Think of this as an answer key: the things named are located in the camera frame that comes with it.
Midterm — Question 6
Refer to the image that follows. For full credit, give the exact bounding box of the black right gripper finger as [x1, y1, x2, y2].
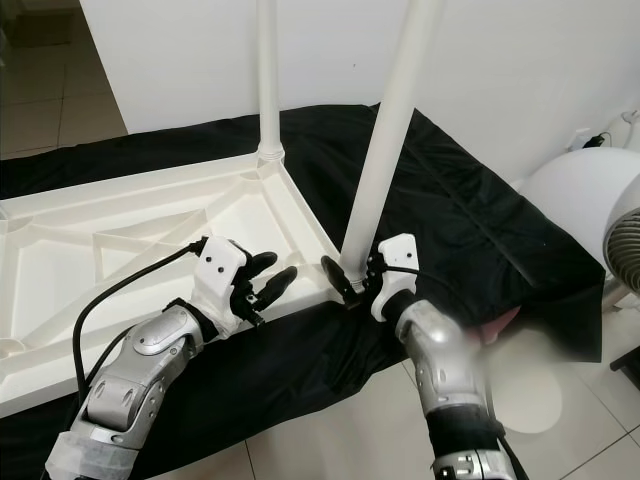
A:
[320, 256, 361, 301]

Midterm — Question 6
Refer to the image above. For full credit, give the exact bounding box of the white plastic children table top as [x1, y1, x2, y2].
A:
[0, 150, 356, 416]

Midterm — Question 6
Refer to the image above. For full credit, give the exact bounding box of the black cloth table cover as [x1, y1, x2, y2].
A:
[0, 100, 606, 480]

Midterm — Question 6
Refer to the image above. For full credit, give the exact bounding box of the pink fabric item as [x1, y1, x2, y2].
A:
[475, 310, 523, 343]

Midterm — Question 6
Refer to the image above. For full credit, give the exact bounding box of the white floor fan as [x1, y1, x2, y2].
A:
[520, 148, 640, 301]

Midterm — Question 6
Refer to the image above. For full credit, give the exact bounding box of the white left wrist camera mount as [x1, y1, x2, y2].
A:
[195, 235, 254, 336]

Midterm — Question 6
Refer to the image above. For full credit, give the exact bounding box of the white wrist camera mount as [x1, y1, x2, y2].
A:
[370, 233, 421, 321]
[195, 235, 254, 336]

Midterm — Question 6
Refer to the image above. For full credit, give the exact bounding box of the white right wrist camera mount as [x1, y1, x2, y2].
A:
[370, 233, 421, 321]

